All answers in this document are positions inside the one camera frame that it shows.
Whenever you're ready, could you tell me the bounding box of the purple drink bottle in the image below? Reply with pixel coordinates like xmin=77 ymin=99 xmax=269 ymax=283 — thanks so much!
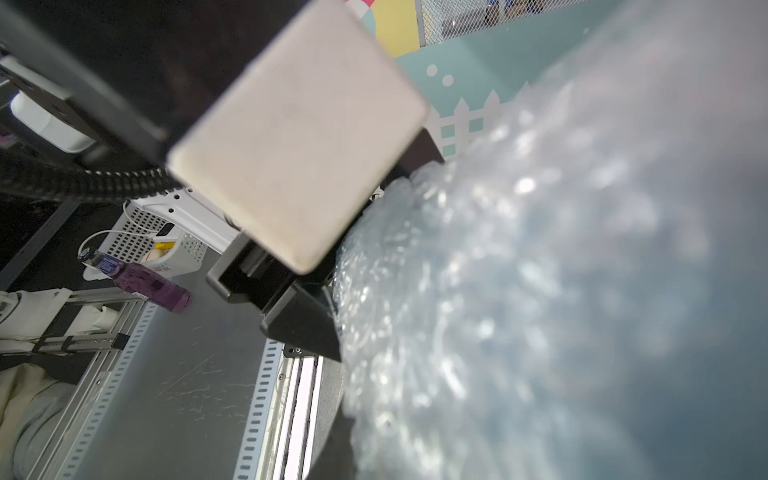
xmin=78 ymin=248 xmax=191 ymax=313

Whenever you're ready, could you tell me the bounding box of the white perforated storage basket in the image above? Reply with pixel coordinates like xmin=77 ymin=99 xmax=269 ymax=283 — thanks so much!
xmin=79 ymin=202 xmax=208 ymax=278

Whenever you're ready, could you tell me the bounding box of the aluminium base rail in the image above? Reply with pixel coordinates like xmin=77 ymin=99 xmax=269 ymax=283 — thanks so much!
xmin=31 ymin=284 xmax=338 ymax=479

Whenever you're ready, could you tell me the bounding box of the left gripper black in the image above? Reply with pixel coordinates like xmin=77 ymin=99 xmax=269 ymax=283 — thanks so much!
xmin=205 ymin=128 xmax=445 ymax=362

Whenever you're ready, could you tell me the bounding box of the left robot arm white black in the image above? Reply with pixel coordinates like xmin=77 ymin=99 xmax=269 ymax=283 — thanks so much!
xmin=1 ymin=1 xmax=436 ymax=360

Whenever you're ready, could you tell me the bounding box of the clear bubble wrap sheet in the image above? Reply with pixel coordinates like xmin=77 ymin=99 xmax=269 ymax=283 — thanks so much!
xmin=334 ymin=1 xmax=767 ymax=479

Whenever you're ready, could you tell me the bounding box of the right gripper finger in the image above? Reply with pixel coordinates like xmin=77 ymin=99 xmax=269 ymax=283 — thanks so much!
xmin=306 ymin=407 xmax=357 ymax=480

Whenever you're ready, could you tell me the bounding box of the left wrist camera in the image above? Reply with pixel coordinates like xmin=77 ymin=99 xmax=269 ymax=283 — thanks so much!
xmin=167 ymin=1 xmax=429 ymax=274

